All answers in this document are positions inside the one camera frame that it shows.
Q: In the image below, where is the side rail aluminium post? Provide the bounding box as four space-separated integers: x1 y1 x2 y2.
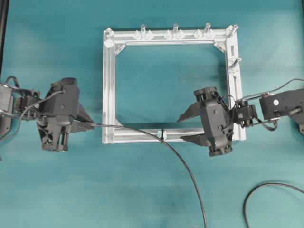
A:
228 57 242 69

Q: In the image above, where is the middle aluminium post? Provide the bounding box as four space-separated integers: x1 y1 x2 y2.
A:
172 23 179 39

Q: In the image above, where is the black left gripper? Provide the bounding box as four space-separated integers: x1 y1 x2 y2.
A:
37 77 94 152

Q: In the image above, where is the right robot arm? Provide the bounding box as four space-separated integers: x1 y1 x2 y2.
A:
178 87 304 156

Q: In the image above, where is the black wire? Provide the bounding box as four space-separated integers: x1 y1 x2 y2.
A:
90 123 207 228

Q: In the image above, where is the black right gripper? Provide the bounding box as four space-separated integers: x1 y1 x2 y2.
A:
177 87 233 157

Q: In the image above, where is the square aluminium extrusion frame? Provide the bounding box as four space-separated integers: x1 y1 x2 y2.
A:
102 25 243 144

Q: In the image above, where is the far left aluminium post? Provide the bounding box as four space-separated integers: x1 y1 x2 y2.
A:
104 28 114 48

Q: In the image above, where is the corner aluminium post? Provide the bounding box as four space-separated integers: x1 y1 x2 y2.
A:
229 24 239 38

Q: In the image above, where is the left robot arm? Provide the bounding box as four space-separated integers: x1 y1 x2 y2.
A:
0 76 94 152

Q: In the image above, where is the aluminium post with blue tape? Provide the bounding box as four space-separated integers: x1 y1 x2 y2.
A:
141 24 146 39

